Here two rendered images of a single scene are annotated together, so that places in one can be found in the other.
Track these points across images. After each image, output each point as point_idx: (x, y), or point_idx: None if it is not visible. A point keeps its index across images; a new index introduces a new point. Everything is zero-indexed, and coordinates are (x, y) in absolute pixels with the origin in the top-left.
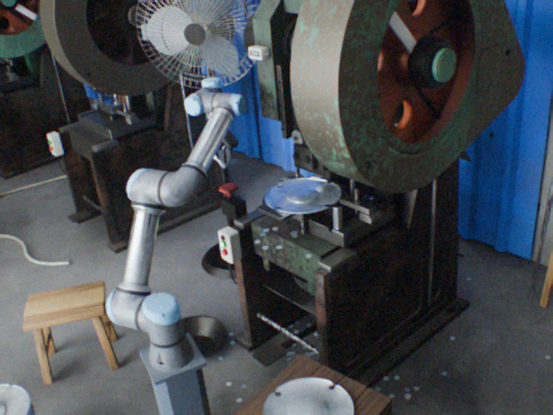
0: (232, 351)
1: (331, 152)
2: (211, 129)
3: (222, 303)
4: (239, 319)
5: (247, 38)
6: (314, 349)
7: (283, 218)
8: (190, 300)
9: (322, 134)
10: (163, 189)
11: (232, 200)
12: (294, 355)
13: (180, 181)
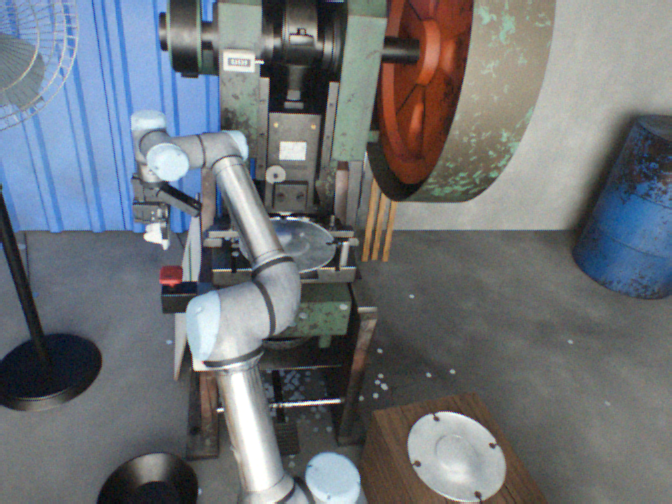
0: (199, 472)
1: (469, 176)
2: (251, 193)
3: (108, 432)
4: (156, 433)
5: (181, 38)
6: (318, 402)
7: (318, 277)
8: (55, 460)
9: (479, 156)
10: (280, 312)
11: (180, 288)
12: None
13: (293, 288)
